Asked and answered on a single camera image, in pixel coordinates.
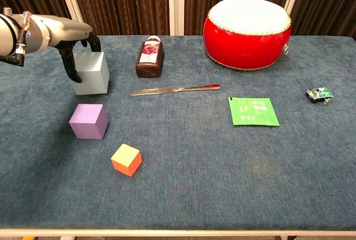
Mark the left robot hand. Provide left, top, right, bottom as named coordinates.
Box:
left=46, top=14, right=101, bottom=83

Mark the light blue cube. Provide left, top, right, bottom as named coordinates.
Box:
left=68, top=52, right=110, bottom=96

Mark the purple cube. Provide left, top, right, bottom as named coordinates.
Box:
left=68, top=103, right=110, bottom=140

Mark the small orange cube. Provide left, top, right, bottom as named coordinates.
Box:
left=110, top=143, right=143, bottom=178

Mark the brown medicine bottle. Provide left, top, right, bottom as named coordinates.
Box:
left=135, top=35, right=164, bottom=78

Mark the silver table knife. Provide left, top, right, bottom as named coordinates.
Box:
left=129, top=83, right=221, bottom=97

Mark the blue table cloth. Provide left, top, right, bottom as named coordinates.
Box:
left=0, top=34, right=356, bottom=231

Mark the red drum white skin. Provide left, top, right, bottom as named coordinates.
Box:
left=202, top=0, right=293, bottom=71

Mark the green sachet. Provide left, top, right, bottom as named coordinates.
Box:
left=228, top=97, right=280, bottom=127

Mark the small green circuit board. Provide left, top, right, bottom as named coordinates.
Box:
left=305, top=86, right=333, bottom=105

